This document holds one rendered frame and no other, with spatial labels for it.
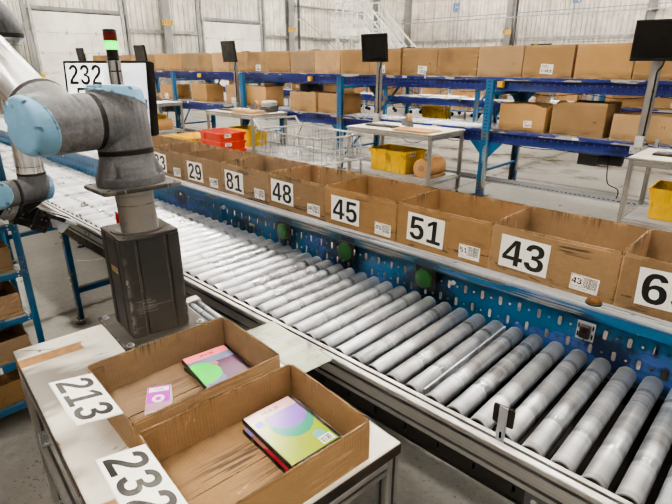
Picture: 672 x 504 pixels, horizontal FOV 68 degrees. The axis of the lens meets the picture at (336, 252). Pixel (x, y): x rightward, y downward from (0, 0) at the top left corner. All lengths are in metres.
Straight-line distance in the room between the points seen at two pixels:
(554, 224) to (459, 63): 5.19
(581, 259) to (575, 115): 4.54
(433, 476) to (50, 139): 1.77
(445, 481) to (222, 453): 1.22
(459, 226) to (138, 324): 1.09
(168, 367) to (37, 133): 0.67
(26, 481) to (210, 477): 1.43
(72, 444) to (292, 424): 0.49
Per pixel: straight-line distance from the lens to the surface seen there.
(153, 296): 1.61
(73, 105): 1.44
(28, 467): 2.54
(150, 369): 1.46
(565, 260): 1.65
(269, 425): 1.17
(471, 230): 1.76
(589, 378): 1.54
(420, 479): 2.19
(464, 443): 1.29
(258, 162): 2.90
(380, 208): 1.97
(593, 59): 6.32
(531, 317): 1.72
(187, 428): 1.18
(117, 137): 1.50
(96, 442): 1.30
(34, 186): 2.03
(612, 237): 1.90
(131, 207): 1.55
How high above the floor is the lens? 1.54
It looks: 21 degrees down
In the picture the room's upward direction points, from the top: straight up
